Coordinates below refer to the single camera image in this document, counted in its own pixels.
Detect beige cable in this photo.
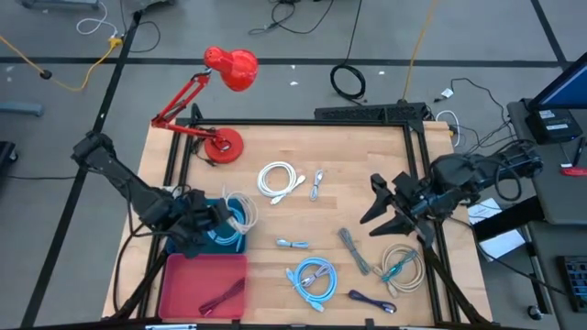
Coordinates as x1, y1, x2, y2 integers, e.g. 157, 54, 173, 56
373, 243, 426, 299

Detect small light blue bundled cable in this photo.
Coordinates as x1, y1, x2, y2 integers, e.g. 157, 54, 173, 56
275, 237, 310, 250

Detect dark red bundled cable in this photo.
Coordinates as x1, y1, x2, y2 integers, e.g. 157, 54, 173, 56
198, 277, 247, 317

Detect black coiled cable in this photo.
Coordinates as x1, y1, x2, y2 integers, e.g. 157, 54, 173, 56
329, 0, 368, 101

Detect computer monitor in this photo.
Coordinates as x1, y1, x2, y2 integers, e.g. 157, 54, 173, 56
526, 52, 587, 111

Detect thin light blue cable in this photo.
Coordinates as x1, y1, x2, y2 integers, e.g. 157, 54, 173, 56
205, 206, 247, 253

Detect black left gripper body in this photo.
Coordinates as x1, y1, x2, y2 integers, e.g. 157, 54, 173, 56
169, 190, 221, 258

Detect pale braided cable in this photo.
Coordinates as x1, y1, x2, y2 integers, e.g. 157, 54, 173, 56
300, 263, 332, 290

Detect yellow extension cord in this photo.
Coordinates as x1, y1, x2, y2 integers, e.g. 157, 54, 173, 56
0, 35, 124, 92

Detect black labelled device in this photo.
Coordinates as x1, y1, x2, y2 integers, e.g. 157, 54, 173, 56
525, 107, 584, 146

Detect grey side table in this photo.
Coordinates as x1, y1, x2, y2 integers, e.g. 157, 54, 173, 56
506, 98, 587, 226

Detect white loose cable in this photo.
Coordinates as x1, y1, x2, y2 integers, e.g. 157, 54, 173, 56
75, 2, 119, 38

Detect thin white cable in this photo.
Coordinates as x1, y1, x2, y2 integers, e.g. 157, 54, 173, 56
222, 185, 260, 236

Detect black lamp cord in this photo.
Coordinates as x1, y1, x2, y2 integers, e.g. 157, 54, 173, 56
190, 136, 219, 167

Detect dark purple bundled cable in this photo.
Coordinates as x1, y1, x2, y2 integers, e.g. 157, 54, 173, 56
347, 289, 398, 314

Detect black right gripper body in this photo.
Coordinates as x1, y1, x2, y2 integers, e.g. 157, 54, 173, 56
392, 171, 460, 249

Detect white cable loop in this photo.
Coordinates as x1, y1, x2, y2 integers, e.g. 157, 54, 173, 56
435, 109, 461, 148

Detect teal bundled cable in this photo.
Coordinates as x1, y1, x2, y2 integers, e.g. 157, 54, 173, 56
381, 249, 419, 283

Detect thick yellow cord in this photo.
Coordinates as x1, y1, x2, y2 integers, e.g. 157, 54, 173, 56
402, 0, 439, 103

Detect red desk lamp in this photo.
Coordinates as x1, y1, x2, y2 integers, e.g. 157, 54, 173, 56
150, 45, 260, 165

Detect teal plastic bin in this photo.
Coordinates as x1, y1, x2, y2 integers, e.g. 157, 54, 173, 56
164, 197, 249, 256

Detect grey braided cable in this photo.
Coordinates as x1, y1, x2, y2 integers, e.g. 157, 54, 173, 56
338, 227, 371, 276

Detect pink plastic bin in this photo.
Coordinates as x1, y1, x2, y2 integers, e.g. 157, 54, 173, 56
158, 253, 249, 321

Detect black keyboard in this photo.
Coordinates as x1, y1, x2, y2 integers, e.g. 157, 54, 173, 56
557, 255, 587, 313

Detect black power strip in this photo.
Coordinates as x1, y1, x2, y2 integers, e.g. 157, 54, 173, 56
314, 102, 427, 123

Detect white paper sheets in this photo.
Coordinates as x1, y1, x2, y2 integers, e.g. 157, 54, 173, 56
467, 197, 526, 262

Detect small grey bundled cable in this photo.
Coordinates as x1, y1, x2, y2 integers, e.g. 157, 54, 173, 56
309, 168, 325, 202

